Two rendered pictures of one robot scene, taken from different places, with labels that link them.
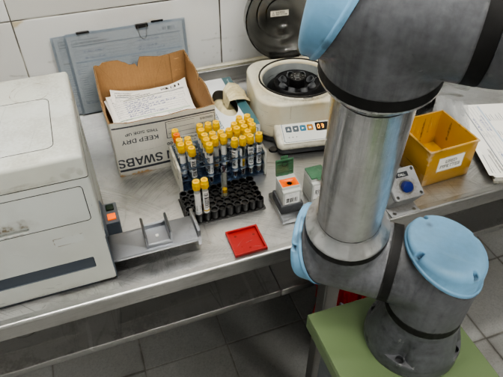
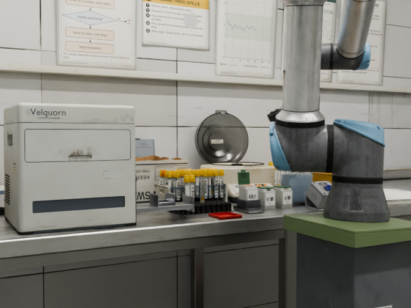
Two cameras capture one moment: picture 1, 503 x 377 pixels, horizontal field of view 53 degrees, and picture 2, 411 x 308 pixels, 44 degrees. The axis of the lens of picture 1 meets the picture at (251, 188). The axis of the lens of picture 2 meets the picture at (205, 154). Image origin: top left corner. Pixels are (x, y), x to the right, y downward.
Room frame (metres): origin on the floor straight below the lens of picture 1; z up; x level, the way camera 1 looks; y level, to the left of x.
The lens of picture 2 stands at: (-0.69, 0.26, 1.10)
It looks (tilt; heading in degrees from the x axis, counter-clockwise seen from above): 2 degrees down; 352
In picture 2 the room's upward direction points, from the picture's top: straight up
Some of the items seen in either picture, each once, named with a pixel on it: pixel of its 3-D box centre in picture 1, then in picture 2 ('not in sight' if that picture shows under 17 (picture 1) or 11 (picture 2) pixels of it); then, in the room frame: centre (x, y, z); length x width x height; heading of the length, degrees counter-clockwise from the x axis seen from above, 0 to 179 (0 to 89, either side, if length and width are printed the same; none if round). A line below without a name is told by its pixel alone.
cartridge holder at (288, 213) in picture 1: (287, 202); (248, 205); (0.79, -0.08, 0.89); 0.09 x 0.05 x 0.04; 18
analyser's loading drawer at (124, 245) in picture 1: (145, 236); (154, 203); (0.66, 0.21, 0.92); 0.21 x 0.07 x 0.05; 110
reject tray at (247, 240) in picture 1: (245, 240); (225, 215); (0.69, 0.01, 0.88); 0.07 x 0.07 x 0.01; 20
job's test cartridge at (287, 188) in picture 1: (287, 192); (248, 195); (0.79, -0.08, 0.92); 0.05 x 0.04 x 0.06; 18
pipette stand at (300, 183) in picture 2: not in sight; (296, 189); (0.92, -0.27, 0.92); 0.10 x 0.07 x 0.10; 112
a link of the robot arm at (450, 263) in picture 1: (432, 271); (355, 147); (0.46, -0.26, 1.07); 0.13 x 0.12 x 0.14; 71
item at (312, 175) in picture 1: (315, 183); (265, 197); (0.83, -0.14, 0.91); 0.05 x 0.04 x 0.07; 20
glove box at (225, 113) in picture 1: (228, 108); not in sight; (1.11, 0.06, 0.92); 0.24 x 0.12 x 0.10; 20
